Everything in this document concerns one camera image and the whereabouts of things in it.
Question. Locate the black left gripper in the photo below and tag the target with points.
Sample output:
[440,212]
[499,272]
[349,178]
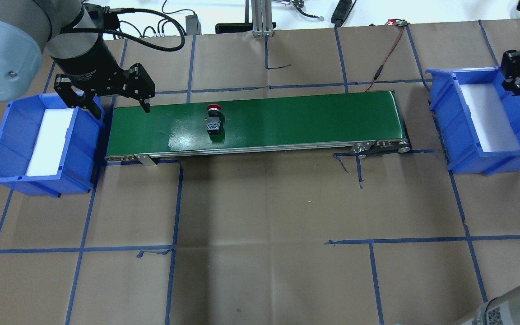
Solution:
[89,59]

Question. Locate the red push button switch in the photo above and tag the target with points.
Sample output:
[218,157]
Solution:
[214,120]

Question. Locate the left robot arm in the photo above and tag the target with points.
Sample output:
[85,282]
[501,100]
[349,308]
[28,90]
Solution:
[72,33]

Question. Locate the white foam pad right bin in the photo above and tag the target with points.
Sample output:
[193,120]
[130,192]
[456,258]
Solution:
[489,118]

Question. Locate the white foam pad bin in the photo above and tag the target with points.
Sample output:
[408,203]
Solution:
[50,142]
[489,118]

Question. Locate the blue right plastic bin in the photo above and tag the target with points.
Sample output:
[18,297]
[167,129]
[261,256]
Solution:
[465,154]

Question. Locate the blue plastic bin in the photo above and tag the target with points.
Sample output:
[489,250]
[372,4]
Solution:
[465,154]
[18,132]

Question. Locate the white foam pad left bin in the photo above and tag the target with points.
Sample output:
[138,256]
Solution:
[50,142]

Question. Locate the black power adapter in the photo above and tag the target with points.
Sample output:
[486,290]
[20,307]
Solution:
[193,26]

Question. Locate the blue left plastic bin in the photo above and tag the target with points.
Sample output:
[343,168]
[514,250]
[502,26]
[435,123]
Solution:
[18,132]

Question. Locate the green conveyor belt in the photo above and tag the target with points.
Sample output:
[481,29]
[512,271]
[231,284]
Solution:
[368,123]

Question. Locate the aluminium frame post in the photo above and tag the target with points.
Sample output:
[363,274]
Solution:
[262,24]

